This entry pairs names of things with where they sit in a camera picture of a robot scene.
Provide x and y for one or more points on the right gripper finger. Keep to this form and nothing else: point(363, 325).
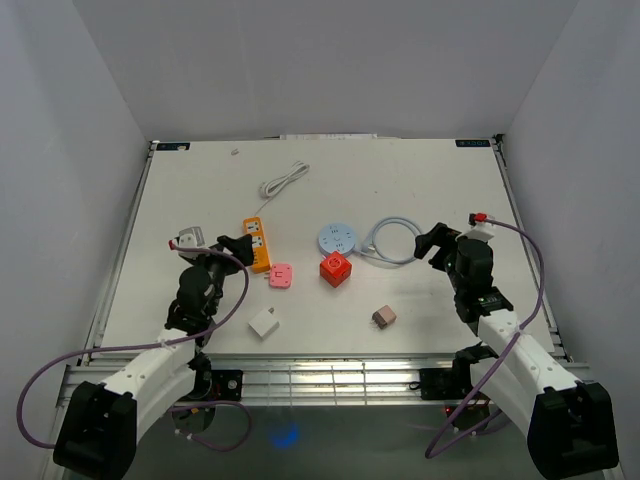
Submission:
point(423, 244)
point(440, 230)

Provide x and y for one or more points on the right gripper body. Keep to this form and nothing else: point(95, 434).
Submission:
point(449, 248)

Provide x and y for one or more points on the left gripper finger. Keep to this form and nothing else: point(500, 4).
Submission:
point(245, 252)
point(228, 242)

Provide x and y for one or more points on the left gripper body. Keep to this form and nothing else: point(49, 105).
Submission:
point(218, 267)

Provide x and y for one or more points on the orange power strip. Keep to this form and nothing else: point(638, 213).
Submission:
point(253, 226)

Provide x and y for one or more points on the pink plug adapter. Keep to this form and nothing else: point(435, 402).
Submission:
point(279, 276)

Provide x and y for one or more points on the blue round power socket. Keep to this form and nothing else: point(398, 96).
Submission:
point(337, 237)

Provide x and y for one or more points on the red cube socket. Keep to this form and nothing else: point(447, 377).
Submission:
point(335, 269)

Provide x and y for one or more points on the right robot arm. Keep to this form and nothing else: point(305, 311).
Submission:
point(568, 422)

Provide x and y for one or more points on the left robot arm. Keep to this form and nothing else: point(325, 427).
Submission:
point(105, 421)

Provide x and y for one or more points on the white charger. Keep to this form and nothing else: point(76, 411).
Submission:
point(264, 323)

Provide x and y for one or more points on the brown pink charger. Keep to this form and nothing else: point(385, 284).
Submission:
point(384, 317)

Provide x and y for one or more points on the right blue table label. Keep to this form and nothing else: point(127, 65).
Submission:
point(472, 143)

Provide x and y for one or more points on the blue table label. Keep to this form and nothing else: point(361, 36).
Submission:
point(472, 143)
point(172, 146)

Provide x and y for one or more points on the left blue table label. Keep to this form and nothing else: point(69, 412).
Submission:
point(172, 146)

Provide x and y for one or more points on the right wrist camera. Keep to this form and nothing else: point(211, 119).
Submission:
point(480, 228)

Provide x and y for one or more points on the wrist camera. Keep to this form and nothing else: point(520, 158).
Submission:
point(187, 241)
point(480, 228)

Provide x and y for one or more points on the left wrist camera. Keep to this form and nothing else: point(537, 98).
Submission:
point(187, 241)

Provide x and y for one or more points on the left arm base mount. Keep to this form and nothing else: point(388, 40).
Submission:
point(218, 385)

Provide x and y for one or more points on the aluminium front rail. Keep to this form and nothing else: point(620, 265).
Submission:
point(329, 382)

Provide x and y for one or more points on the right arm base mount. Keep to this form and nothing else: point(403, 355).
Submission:
point(443, 384)

